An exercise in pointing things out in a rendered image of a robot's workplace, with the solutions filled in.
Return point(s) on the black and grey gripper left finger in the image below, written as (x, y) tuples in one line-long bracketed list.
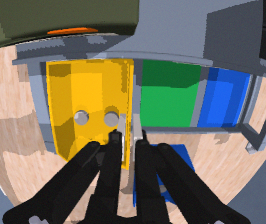
[(58, 197)]

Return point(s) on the blue bin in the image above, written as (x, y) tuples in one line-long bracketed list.
[(182, 151)]

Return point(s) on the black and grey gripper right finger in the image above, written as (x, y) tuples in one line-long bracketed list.
[(195, 200)]

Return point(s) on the yellow bin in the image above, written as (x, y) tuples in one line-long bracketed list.
[(95, 86)]

